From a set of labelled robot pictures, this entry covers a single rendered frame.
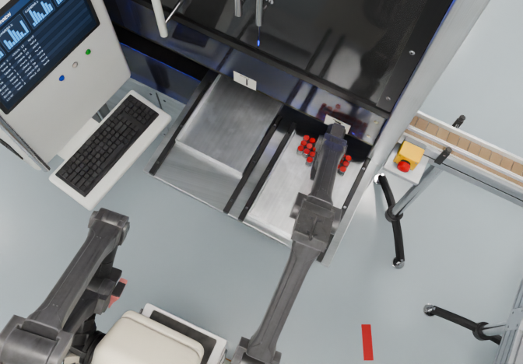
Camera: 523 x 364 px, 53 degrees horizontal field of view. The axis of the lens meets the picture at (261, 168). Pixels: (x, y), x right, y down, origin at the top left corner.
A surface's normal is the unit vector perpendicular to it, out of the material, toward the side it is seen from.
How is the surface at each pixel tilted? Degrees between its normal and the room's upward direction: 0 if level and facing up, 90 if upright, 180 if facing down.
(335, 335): 0
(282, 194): 0
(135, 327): 43
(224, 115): 0
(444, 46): 90
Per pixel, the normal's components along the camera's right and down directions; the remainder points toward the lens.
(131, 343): 0.29, -0.84
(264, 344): -0.15, 0.26
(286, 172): 0.03, -0.37
